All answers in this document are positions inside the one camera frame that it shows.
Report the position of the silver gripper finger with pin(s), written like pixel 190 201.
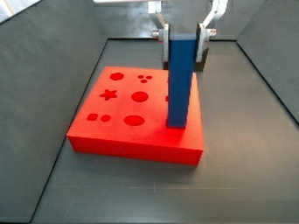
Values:
pixel 205 32
pixel 162 31

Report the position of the blue rectangular block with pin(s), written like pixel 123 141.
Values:
pixel 181 68

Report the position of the red shape sorting board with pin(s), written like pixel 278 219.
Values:
pixel 122 120

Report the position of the black curved holder stand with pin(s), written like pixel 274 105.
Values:
pixel 199 65

